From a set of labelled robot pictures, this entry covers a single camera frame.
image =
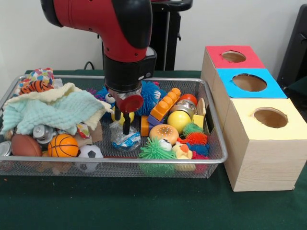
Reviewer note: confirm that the cream knitted cloth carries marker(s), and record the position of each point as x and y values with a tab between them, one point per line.
62	92

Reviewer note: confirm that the small soccer ball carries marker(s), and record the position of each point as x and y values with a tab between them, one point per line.
90	152

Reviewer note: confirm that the yellow ball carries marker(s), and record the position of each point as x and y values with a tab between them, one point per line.
178	121

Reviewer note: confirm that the blue spiky ball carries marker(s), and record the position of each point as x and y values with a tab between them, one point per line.
149	98

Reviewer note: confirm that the shallow mesh bin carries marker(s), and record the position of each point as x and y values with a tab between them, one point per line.
120	167

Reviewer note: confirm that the clear plastic bottle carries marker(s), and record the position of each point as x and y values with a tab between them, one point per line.
124	141

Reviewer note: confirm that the orange and purple toy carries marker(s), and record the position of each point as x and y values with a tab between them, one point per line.
165	103

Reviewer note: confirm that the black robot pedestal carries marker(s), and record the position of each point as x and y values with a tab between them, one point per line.
170	48

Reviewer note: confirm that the light blue knitted cloth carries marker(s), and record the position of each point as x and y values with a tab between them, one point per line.
55	112

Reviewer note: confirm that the small orange basketball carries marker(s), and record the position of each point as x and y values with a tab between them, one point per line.
62	145

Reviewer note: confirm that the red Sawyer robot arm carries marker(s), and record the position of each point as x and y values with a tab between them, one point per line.
115	28

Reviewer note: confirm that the dark green side tablecloth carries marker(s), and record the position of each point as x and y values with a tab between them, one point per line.
298	89

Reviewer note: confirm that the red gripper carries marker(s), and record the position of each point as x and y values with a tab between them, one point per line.
130	103

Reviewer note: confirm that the toy hamburger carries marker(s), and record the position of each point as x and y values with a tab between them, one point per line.
164	133

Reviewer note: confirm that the green spiky ball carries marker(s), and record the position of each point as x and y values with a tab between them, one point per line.
156	151

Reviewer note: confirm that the wooden box with three holes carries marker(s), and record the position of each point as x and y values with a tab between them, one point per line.
263	163

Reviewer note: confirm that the orange tiger plush toy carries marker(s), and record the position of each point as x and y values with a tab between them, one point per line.
36	86

